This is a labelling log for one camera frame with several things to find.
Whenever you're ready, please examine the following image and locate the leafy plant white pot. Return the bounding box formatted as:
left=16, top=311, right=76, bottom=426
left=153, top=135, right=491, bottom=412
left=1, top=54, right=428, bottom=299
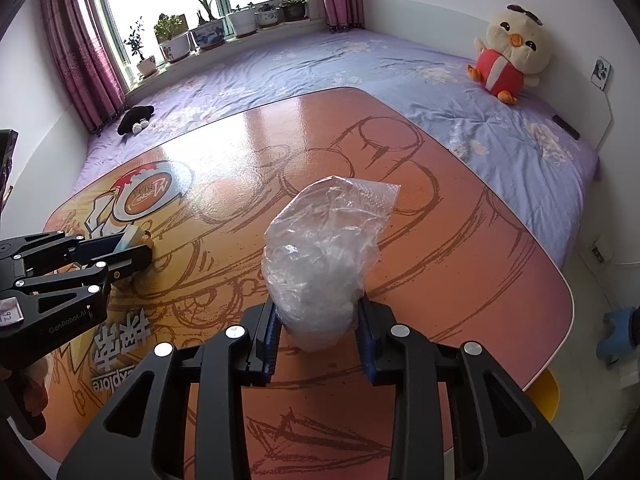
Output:
left=154, top=13, right=192, bottom=64

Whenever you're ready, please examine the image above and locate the small patterned flower pot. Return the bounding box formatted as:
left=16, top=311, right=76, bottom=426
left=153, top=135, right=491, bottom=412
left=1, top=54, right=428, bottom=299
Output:
left=255, top=2, right=280, bottom=28

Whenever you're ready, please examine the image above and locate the black remote control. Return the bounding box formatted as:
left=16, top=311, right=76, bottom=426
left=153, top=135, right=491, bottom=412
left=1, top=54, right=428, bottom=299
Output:
left=552, top=114, right=580, bottom=140

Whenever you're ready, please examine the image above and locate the person left hand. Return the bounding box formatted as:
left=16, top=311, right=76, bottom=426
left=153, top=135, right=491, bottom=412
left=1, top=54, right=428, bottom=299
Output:
left=14, top=358, right=49, bottom=416

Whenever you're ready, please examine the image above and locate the white headboard panel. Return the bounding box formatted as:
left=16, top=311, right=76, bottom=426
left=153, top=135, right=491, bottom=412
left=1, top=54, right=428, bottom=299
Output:
left=361, top=0, right=616, bottom=151

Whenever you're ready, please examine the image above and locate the blue white porcelain planter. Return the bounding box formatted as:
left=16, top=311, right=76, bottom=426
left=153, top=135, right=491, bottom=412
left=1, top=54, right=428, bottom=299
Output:
left=191, top=0, right=226, bottom=51

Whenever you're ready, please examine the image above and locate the orange cartoon folding table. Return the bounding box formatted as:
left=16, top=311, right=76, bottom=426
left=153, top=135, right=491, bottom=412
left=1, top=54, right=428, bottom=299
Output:
left=37, top=88, right=574, bottom=479

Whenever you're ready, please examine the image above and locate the white flower pot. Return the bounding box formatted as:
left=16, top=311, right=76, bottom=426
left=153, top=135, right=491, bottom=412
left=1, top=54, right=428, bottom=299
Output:
left=227, top=4, right=257, bottom=38

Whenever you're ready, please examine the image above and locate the chick plush toy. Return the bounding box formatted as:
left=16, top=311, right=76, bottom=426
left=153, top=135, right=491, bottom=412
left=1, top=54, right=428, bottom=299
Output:
left=466, top=4, right=552, bottom=105

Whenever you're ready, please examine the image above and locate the black white plush toy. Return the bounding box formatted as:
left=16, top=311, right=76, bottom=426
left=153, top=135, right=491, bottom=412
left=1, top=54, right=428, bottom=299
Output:
left=117, top=105, right=155, bottom=136

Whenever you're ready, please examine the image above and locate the yellow trash bin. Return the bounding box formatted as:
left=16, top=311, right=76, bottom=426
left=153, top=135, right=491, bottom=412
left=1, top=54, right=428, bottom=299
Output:
left=526, top=368, right=561, bottom=422

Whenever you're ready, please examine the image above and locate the wall power socket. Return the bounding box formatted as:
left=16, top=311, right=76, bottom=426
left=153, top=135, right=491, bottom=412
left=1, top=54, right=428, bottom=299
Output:
left=590, top=56, right=612, bottom=91

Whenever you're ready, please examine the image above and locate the dark flower pot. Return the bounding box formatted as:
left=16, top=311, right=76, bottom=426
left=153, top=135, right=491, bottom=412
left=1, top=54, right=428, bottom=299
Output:
left=279, top=0, right=307, bottom=22

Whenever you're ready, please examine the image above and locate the clear plastic bag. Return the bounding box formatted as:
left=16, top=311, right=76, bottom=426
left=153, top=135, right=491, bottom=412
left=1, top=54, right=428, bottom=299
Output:
left=262, top=176, right=400, bottom=352

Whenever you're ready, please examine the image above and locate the small plant white pot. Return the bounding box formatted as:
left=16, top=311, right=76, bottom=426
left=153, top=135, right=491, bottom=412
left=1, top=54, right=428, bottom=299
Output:
left=124, top=18, right=157, bottom=79

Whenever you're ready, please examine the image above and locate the purple floral bed quilt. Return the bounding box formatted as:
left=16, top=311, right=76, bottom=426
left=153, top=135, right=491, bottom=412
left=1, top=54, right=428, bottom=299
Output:
left=77, top=30, right=599, bottom=264

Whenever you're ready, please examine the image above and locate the floor power strip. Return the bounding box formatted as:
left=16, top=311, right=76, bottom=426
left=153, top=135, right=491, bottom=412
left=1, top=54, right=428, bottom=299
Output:
left=591, top=245, right=605, bottom=263

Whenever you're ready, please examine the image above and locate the blue plastic stool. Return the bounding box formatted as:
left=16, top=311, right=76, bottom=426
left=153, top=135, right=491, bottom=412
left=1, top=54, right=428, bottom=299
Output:
left=596, top=307, right=639, bottom=370

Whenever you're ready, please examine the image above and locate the left pink curtain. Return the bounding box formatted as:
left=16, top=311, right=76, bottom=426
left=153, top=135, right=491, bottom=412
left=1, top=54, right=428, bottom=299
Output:
left=40, top=0, right=125, bottom=133

